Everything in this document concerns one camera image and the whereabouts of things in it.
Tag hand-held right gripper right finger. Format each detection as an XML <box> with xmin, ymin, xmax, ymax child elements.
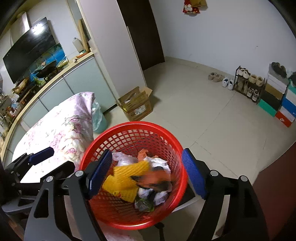
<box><xmin>181</xmin><ymin>148</ymin><xmax>270</xmax><ymax>241</ymax></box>

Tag kitchen counter with cabinets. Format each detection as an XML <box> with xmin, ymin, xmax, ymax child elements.
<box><xmin>0</xmin><ymin>52</ymin><xmax>116</xmax><ymax>163</ymax></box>

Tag clear plastic bottle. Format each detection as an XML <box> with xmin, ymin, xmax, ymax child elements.
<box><xmin>72</xmin><ymin>37</ymin><xmax>84</xmax><ymax>53</ymax></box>

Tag cardboard box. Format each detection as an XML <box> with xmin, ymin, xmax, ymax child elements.
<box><xmin>117</xmin><ymin>86</ymin><xmax>153</xmax><ymax>121</ymax></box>

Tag white tissue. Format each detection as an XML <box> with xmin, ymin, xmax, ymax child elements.
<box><xmin>148</xmin><ymin>158</ymin><xmax>172</xmax><ymax>175</ymax></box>

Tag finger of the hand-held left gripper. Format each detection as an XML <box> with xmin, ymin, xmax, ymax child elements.
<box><xmin>20</xmin><ymin>161</ymin><xmax>76</xmax><ymax>189</ymax></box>
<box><xmin>5</xmin><ymin>147</ymin><xmax>55</xmax><ymax>177</ymax></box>

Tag teal bin with plastic liner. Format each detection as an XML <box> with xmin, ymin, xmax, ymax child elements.
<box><xmin>92</xmin><ymin>102</ymin><xmax>108</xmax><ymax>134</ymax></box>

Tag orange wrapper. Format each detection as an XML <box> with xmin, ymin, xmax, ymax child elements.
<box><xmin>137</xmin><ymin>149</ymin><xmax>150</xmax><ymax>160</ymax></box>

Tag black wok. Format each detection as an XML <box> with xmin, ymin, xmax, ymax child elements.
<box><xmin>32</xmin><ymin>61</ymin><xmax>57</xmax><ymax>78</ymax></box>

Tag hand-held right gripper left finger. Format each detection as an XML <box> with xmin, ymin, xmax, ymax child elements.
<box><xmin>23</xmin><ymin>148</ymin><xmax>114</xmax><ymax>241</ymax></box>

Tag black shoe rack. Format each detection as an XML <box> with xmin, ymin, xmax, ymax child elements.
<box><xmin>233</xmin><ymin>65</ymin><xmax>266</xmax><ymax>102</ymax></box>

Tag group of shoes in rack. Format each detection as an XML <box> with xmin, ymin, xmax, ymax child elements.
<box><xmin>236</xmin><ymin>67</ymin><xmax>265</xmax><ymax>101</ymax></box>

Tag stack of shoe boxes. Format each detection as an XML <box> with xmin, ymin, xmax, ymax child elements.
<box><xmin>257</xmin><ymin>64</ymin><xmax>296</xmax><ymax>128</ymax></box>

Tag black range hood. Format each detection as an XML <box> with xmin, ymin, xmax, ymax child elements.
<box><xmin>3</xmin><ymin>11</ymin><xmax>57</xmax><ymax>84</ymax></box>

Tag wooden cutting board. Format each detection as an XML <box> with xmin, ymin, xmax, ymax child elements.
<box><xmin>79</xmin><ymin>19</ymin><xmax>91</xmax><ymax>53</ymax></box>

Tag red hanging decoration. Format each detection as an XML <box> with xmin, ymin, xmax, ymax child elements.
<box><xmin>183</xmin><ymin>0</ymin><xmax>200</xmax><ymax>15</ymax></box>

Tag black gas stove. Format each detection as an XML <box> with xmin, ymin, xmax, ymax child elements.
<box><xmin>16</xmin><ymin>67</ymin><xmax>67</xmax><ymax>103</ymax></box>

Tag red plastic mesh basket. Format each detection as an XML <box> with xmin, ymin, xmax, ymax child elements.
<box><xmin>79</xmin><ymin>121</ymin><xmax>188</xmax><ymax>230</ymax></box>

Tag golden frying pan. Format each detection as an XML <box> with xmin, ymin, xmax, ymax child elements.
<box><xmin>12</xmin><ymin>77</ymin><xmax>29</xmax><ymax>94</ymax></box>

